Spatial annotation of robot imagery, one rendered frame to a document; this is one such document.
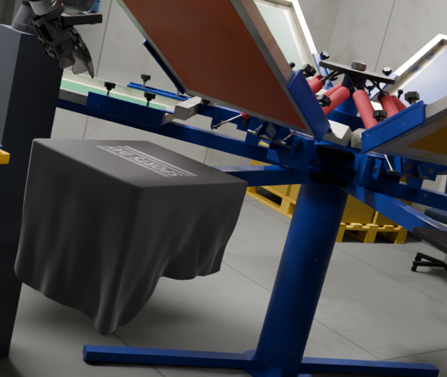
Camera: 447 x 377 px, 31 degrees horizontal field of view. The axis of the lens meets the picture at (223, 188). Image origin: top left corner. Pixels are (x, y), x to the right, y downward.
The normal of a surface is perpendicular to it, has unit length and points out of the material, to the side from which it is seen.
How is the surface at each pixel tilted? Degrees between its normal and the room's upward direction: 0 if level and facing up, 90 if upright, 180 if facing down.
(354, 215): 90
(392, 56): 90
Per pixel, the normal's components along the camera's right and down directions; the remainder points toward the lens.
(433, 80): -0.13, -0.79
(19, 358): 0.23, -0.95
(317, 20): 0.62, 0.32
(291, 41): 0.38, -0.65
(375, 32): -0.75, -0.03
